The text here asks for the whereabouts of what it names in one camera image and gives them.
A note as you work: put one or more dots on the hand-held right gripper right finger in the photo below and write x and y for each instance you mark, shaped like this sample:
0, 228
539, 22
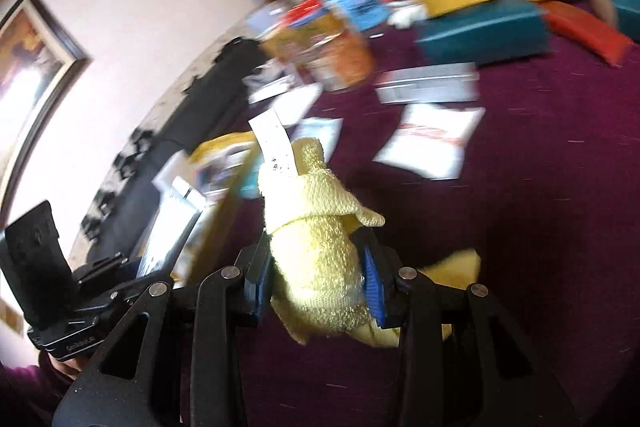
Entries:
372, 289

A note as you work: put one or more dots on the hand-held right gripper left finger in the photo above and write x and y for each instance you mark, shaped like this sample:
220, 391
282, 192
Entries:
255, 289

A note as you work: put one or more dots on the yellow towel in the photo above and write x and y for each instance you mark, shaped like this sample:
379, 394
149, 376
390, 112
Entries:
320, 257

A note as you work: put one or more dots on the large yellow zipper pouch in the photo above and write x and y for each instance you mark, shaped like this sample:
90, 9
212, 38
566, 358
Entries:
220, 167

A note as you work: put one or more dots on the person's left forearm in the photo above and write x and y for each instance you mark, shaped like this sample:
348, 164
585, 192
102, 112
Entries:
25, 392

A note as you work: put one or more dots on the teal sponge packet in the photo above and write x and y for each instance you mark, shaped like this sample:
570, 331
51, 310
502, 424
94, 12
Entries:
250, 187

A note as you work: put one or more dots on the white packet with red print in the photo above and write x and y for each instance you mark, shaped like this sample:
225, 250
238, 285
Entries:
430, 137

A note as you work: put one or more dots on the black luggage bag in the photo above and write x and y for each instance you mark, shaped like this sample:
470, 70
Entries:
200, 97

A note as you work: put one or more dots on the grey barcode box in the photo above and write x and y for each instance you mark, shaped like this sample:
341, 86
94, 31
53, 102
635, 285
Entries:
430, 82

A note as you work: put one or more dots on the clear jar with orange label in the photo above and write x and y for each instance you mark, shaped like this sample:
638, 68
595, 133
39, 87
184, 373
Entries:
330, 47

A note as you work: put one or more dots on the teal box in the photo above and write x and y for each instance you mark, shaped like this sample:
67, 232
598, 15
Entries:
480, 29

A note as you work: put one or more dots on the red pouch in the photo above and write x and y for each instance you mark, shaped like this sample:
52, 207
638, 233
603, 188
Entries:
590, 29

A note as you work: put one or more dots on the framed wall picture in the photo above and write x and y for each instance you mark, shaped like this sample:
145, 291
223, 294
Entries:
30, 72

